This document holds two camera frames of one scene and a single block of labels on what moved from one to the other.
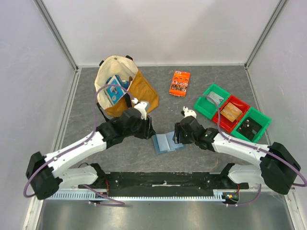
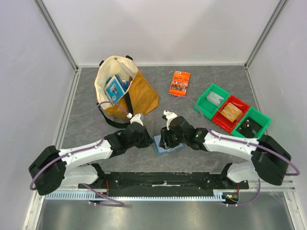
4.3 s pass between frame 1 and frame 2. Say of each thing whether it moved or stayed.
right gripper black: moved
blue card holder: stayed
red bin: stayed
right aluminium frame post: stayed
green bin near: stayed
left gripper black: moved
